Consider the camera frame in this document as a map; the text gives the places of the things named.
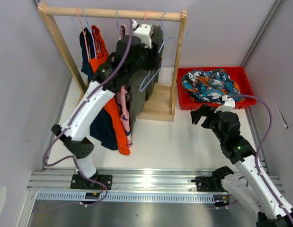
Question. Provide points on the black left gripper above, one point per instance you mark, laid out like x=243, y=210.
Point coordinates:
x=152, y=54

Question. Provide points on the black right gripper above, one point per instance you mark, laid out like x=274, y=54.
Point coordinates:
x=204, y=110

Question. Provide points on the olive green shorts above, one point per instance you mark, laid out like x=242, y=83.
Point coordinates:
x=138, y=98

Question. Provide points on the blue orange patterned shorts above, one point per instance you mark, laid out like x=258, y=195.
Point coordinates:
x=209, y=86

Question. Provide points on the pink shark print shorts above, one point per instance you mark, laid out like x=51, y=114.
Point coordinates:
x=124, y=115

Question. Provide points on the pink hanger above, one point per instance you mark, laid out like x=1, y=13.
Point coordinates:
x=145, y=15
x=84, y=35

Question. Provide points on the navy blue shorts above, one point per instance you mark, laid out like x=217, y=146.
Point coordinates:
x=102, y=127

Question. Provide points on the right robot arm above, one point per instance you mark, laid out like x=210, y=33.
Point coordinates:
x=260, y=196

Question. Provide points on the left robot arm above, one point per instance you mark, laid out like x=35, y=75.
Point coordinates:
x=131, y=56

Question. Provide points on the wooden clothes rack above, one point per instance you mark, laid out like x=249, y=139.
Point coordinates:
x=161, y=105

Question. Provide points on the red plastic tray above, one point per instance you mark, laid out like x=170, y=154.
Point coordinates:
x=186, y=102

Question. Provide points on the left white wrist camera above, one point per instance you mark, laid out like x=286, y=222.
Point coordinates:
x=144, y=32

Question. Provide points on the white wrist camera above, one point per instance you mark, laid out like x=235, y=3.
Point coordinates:
x=227, y=104
x=144, y=32

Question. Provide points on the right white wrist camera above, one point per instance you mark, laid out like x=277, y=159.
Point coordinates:
x=227, y=104

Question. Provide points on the aluminium mounting rail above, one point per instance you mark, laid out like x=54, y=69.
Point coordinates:
x=134, y=185

